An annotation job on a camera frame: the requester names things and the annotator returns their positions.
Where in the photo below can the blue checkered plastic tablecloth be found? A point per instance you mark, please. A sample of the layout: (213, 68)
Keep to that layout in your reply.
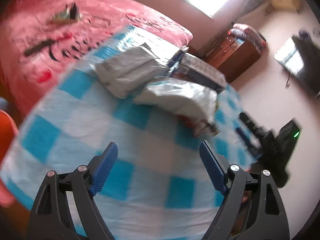
(100, 130)

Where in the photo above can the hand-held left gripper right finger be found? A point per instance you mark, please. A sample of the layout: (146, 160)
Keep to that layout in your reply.
(212, 170)

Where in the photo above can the black phone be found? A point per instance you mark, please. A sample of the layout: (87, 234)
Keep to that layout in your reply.
(37, 48)

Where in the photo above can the white power strip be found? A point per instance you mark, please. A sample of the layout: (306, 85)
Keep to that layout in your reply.
(63, 16)

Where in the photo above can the plaid curtain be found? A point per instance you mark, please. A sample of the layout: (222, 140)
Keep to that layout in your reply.
(255, 2)

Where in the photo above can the folded quilts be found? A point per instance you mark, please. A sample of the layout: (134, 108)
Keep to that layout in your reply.
(247, 33)

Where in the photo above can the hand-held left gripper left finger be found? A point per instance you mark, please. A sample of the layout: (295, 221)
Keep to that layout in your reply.
(103, 170)

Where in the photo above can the brown wooden cabinet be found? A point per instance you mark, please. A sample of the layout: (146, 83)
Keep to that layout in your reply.
(237, 57)

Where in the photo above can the wall television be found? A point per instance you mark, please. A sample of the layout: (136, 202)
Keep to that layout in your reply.
(297, 62)

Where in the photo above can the pink printed bed blanket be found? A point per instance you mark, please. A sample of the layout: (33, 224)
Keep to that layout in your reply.
(62, 62)

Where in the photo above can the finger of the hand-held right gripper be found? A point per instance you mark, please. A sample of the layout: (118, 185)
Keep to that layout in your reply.
(248, 143)
(255, 126)

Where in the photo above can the cream wall fixture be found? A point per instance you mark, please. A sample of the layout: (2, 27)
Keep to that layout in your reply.
(285, 3)

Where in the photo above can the grey plastic packet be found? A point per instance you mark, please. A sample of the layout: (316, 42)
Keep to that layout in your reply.
(127, 67)

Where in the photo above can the orange plastic bucket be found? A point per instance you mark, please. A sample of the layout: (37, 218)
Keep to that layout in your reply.
(7, 135)

